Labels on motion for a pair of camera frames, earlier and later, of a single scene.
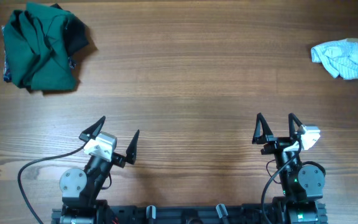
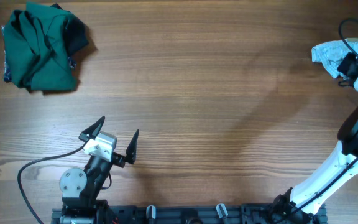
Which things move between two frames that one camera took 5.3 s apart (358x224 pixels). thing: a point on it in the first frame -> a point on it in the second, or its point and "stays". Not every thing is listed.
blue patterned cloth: x=7 y=73 stays
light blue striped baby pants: x=347 y=59 stays
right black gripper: x=278 y=144 -> x=345 y=66
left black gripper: x=119 y=159 stays
